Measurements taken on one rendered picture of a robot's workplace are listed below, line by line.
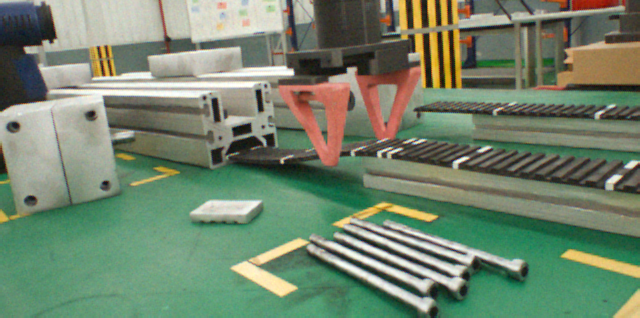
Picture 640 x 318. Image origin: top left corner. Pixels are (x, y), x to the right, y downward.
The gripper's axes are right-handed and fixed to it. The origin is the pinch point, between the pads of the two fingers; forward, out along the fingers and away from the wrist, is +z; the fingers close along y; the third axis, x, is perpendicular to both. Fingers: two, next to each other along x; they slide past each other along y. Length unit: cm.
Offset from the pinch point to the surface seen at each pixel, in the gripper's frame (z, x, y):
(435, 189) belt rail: 2.2, 9.2, 1.9
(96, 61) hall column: 0, -978, -356
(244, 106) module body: -2.7, -20.2, -2.3
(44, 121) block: -5.2, -20.8, 19.6
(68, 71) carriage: -8, -75, -1
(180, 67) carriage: -7, -54, -14
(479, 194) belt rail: 2.0, 12.9, 1.9
